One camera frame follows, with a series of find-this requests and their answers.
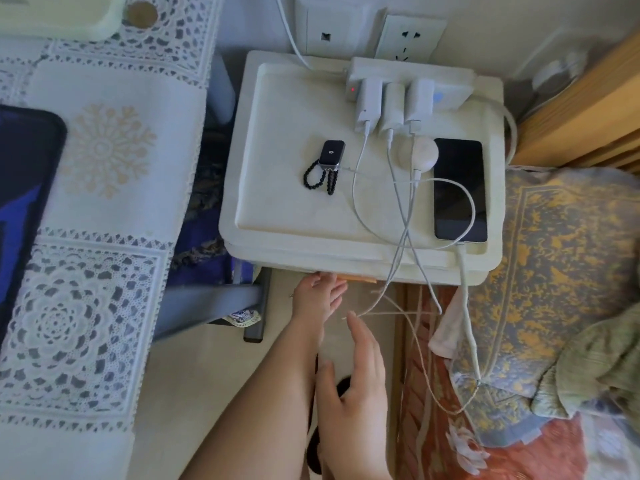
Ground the person's right hand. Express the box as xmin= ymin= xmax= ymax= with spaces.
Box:
xmin=315 ymin=311 xmax=396 ymax=469

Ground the person's bare leg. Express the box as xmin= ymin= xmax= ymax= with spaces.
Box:
xmin=179 ymin=273 xmax=350 ymax=480

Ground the white cloth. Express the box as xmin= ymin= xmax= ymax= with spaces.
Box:
xmin=429 ymin=287 xmax=472 ymax=357

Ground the grey metal table leg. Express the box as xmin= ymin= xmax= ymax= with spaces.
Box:
xmin=154 ymin=269 xmax=274 ymax=344

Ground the white bedside table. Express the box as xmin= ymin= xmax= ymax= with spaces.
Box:
xmin=219 ymin=50 xmax=506 ymax=287

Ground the dark blue patterned cloth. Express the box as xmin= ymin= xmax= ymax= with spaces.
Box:
xmin=170 ymin=140 xmax=237 ymax=286

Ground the red floral bedsheet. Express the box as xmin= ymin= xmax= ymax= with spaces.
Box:
xmin=394 ymin=284 xmax=640 ymax=480

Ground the black smartwatch with beaded band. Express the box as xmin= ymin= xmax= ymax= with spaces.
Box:
xmin=302 ymin=140 xmax=347 ymax=197

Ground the black smartphone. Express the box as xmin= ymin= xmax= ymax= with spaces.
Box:
xmin=432 ymin=138 xmax=489 ymax=244

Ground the grey yellow floral pillow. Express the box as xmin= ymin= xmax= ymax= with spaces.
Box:
xmin=446 ymin=166 xmax=640 ymax=449

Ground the white round charging puck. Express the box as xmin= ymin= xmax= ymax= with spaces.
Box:
xmin=397 ymin=136 xmax=440 ymax=172

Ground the white lace tablecloth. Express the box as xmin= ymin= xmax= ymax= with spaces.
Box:
xmin=0 ymin=0 xmax=225 ymax=480

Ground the pale green blanket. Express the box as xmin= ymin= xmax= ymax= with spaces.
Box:
xmin=529 ymin=301 xmax=640 ymax=421

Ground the rounded white charger adapter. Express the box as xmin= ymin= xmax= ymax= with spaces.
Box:
xmin=379 ymin=83 xmax=407 ymax=140

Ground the large white charger adapter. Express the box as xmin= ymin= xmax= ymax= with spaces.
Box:
xmin=354 ymin=78 xmax=385 ymax=134

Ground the small white charger adapter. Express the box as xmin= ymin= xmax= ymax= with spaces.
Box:
xmin=403 ymin=78 xmax=435 ymax=124

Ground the white power strip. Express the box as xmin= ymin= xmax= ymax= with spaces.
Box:
xmin=345 ymin=57 xmax=477 ymax=109

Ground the dark tablet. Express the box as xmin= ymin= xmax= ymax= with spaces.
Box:
xmin=0 ymin=104 xmax=69 ymax=341

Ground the wooden headboard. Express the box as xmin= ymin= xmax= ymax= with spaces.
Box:
xmin=509 ymin=29 xmax=640 ymax=176

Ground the round wooden lid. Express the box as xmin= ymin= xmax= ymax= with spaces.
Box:
xmin=123 ymin=0 xmax=160 ymax=31

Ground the pale green plastic box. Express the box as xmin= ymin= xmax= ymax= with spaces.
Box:
xmin=0 ymin=0 xmax=129 ymax=42

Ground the white hanging charging cable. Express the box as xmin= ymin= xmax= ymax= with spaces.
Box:
xmin=342 ymin=121 xmax=424 ymax=324
xmin=384 ymin=136 xmax=444 ymax=316

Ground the thick white phone cable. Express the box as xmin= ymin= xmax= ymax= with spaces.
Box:
xmin=451 ymin=240 xmax=485 ymax=388

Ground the thin white looped cable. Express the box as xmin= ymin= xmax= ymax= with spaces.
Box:
xmin=339 ymin=122 xmax=477 ymax=244

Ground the white power strip cord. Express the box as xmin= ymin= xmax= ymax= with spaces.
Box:
xmin=472 ymin=92 xmax=520 ymax=168

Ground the white cable at wall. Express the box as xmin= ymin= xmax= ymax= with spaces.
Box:
xmin=274 ymin=0 xmax=350 ymax=74

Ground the white wall socket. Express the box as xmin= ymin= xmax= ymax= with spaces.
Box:
xmin=292 ymin=0 xmax=385 ymax=59
xmin=374 ymin=15 xmax=448 ymax=64

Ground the white plug with coiled cable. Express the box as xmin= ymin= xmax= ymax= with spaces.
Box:
xmin=531 ymin=51 xmax=590 ymax=93

